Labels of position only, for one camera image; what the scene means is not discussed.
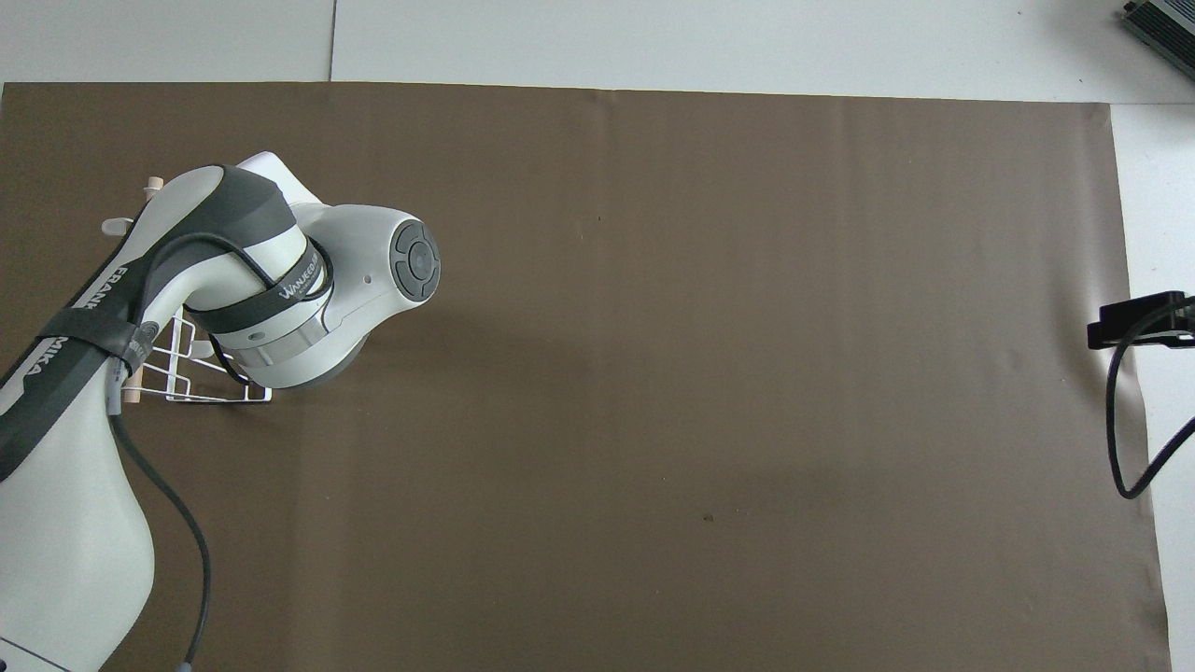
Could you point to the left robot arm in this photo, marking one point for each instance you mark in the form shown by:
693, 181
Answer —
65, 504

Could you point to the black stand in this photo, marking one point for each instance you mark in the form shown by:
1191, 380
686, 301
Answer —
1134, 317

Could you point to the grey metal box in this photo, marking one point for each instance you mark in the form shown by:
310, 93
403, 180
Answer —
1167, 23

